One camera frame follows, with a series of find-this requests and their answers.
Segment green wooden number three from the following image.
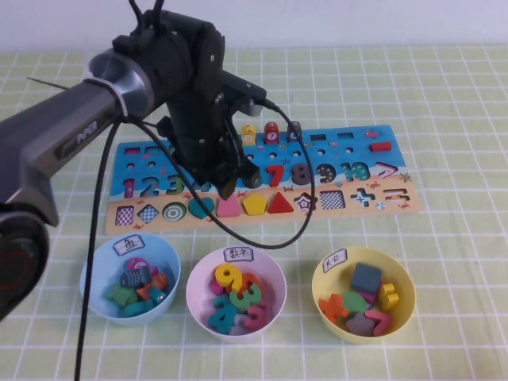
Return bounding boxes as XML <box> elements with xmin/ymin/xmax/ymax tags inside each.
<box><xmin>229</xmin><ymin>285</ymin><xmax>263</xmax><ymax>314</ymax></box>

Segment black camera cable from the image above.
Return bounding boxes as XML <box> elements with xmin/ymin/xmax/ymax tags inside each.
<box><xmin>134</xmin><ymin>98</ymin><xmax>318</xmax><ymax>250</ymax></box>

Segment black cable loop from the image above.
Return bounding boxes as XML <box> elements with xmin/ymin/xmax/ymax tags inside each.
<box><xmin>129</xmin><ymin>0</ymin><xmax>166</xmax><ymax>33</ymax></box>

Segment white label on blue bowl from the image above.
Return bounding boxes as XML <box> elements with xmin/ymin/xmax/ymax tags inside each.
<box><xmin>112</xmin><ymin>237</ymin><xmax>148</xmax><ymax>258</ymax></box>

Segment orange wooden fish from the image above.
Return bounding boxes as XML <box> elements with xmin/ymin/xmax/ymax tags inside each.
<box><xmin>150</xmin><ymin>272</ymin><xmax>170</xmax><ymax>293</ymax></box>

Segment magenta wooden shape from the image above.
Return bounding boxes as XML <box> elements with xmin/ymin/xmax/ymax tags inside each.
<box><xmin>363</xmin><ymin>279</ymin><xmax>385</xmax><ymax>306</ymax></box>

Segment teal wooden number four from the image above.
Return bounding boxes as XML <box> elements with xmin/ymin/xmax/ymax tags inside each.
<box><xmin>206</xmin><ymin>294</ymin><xmax>239</xmax><ymax>335</ymax></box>

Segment pink wooden fish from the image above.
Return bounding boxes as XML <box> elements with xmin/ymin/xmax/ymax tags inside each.
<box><xmin>125</xmin><ymin>257</ymin><xmax>147</xmax><ymax>275</ymax></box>

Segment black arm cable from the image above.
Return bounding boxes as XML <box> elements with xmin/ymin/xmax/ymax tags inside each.
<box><xmin>74</xmin><ymin>114</ymin><xmax>132</xmax><ymax>381</ymax></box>

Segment brown wooden number eight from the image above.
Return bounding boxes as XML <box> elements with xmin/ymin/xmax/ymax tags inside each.
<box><xmin>291</xmin><ymin>163</ymin><xmax>314</xmax><ymax>187</ymax></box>

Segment red wooden number seven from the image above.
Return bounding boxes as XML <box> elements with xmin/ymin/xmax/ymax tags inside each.
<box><xmin>264</xmin><ymin>164</ymin><xmax>287</xmax><ymax>188</ymax></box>

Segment red wooden triangle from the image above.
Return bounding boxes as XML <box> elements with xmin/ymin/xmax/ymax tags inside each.
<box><xmin>267</xmin><ymin>191</ymin><xmax>295</xmax><ymax>214</ymax></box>

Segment orange wooden cross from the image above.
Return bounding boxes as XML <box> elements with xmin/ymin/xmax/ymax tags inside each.
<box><xmin>318</xmin><ymin>293</ymin><xmax>349</xmax><ymax>323</ymax></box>

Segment yellow wooden number nine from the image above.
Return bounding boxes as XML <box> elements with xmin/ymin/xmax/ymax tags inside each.
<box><xmin>214</xmin><ymin>264</ymin><xmax>243</xmax><ymax>295</ymax></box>

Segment orange wooden number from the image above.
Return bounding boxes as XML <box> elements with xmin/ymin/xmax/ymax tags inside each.
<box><xmin>241</xmin><ymin>272</ymin><xmax>265</xmax><ymax>297</ymax></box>

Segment slate wooden square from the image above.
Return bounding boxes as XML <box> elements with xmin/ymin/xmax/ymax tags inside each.
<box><xmin>350</xmin><ymin>262</ymin><xmax>383</xmax><ymax>295</ymax></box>

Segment red fish peg seven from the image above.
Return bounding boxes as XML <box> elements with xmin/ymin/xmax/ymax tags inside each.
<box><xmin>264</xmin><ymin>121</ymin><xmax>281</xmax><ymax>144</ymax></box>

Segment black zip tie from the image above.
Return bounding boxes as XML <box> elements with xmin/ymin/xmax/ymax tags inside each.
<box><xmin>26</xmin><ymin>76</ymin><xmax>67</xmax><ymax>91</ymax></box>

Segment yellow wooden pentagon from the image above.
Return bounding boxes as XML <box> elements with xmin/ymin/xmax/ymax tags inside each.
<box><xmin>242</xmin><ymin>194</ymin><xmax>267</xmax><ymax>217</ymax></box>

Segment pink wooden greater-than sign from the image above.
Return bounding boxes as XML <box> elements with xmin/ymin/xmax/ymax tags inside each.
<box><xmin>364</xmin><ymin>309</ymin><xmax>394</xmax><ymax>337</ymax></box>

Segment white zip tie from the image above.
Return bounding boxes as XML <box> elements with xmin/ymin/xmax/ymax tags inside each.
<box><xmin>84</xmin><ymin>66</ymin><xmax>130</xmax><ymax>120</ymax></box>

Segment white label on yellow bowl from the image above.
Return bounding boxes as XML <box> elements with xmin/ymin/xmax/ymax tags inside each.
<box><xmin>321</xmin><ymin>248</ymin><xmax>349</xmax><ymax>274</ymax></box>

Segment green checked tablecloth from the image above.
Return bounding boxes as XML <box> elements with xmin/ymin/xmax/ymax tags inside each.
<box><xmin>0</xmin><ymin>46</ymin><xmax>508</xmax><ymax>381</ymax></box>

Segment teal wooden heart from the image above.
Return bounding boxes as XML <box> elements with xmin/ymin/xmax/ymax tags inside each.
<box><xmin>187</xmin><ymin>196</ymin><xmax>215</xmax><ymax>220</ymax></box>

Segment pink wooden number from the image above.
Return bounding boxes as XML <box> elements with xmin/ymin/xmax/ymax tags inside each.
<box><xmin>242</xmin><ymin>304</ymin><xmax>269</xmax><ymax>331</ymax></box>

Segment teal wooden fish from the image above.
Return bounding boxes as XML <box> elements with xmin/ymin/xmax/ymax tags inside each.
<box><xmin>121</xmin><ymin>299</ymin><xmax>156</xmax><ymax>318</ymax></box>

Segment light pink plastic bowl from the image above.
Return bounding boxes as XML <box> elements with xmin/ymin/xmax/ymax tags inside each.
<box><xmin>185</xmin><ymin>246</ymin><xmax>287</xmax><ymax>343</ymax></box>

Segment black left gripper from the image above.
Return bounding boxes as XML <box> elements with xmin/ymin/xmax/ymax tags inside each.
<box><xmin>184</xmin><ymin>152</ymin><xmax>262</xmax><ymax>201</ymax></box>

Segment dark blue wooden fish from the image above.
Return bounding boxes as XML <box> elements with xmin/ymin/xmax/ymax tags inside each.
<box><xmin>119</xmin><ymin>264</ymin><xmax>152</xmax><ymax>287</ymax></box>

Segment yellow plastic bowl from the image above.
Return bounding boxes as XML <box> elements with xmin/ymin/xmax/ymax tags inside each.
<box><xmin>311</xmin><ymin>245</ymin><xmax>417</xmax><ymax>344</ymax></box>

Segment mauve wooden star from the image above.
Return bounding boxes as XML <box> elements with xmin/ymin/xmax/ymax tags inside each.
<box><xmin>344</xmin><ymin>311</ymin><xmax>376</xmax><ymax>337</ymax></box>

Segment green wooden fish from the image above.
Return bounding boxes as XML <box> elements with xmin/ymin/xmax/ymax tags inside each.
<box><xmin>105</xmin><ymin>283</ymin><xmax>134</xmax><ymax>307</ymax></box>

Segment green wooden circle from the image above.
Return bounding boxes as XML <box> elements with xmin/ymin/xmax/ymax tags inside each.
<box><xmin>341</xmin><ymin>291</ymin><xmax>370</xmax><ymax>318</ymax></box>

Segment blue beach puzzle board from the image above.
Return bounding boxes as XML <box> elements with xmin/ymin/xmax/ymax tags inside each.
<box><xmin>103</xmin><ymin>125</ymin><xmax>422</xmax><ymax>235</ymax></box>

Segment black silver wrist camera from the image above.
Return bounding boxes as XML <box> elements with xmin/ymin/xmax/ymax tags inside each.
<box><xmin>221</xmin><ymin>73</ymin><xmax>267</xmax><ymax>117</ymax></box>

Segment white label on pink bowl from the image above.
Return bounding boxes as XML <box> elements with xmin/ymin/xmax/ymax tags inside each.
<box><xmin>223</xmin><ymin>247</ymin><xmax>255</xmax><ymax>264</ymax></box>

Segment light blue plastic bowl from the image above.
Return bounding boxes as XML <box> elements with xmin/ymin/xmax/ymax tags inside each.
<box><xmin>79</xmin><ymin>233</ymin><xmax>183</xmax><ymax>327</ymax></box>

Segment pink wooden trapezoid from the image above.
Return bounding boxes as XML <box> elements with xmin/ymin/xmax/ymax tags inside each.
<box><xmin>216</xmin><ymin>197</ymin><xmax>241</xmax><ymax>218</ymax></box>

